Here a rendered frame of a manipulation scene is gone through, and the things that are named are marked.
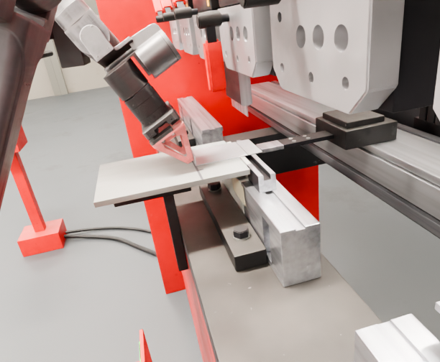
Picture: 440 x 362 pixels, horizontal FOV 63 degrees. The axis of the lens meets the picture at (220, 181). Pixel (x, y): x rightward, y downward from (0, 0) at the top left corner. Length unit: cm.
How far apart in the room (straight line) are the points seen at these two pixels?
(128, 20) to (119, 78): 87
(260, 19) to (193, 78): 112
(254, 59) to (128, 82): 27
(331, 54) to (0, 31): 23
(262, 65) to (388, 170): 37
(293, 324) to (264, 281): 9
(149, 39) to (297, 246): 40
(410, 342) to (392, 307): 146
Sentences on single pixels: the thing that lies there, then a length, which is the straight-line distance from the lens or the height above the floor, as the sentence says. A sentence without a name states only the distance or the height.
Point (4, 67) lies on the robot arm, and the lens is 32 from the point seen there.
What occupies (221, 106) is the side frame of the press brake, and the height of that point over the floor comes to 89.
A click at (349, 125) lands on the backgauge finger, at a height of 103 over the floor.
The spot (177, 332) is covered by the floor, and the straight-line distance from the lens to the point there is 175.
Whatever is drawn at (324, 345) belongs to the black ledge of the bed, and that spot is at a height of 87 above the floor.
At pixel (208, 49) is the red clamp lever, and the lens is 49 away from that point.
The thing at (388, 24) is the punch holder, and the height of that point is 123.
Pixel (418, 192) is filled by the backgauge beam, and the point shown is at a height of 95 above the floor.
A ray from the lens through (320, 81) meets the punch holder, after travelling 28.
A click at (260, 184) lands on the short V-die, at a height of 99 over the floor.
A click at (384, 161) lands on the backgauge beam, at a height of 97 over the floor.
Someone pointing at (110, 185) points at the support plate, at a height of 100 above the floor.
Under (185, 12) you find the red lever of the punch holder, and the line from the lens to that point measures 69.
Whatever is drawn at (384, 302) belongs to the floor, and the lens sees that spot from 185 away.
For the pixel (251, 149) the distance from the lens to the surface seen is 71.
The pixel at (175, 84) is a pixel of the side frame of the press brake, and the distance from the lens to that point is 152.
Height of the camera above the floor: 124
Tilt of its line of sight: 24 degrees down
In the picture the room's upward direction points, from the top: 8 degrees counter-clockwise
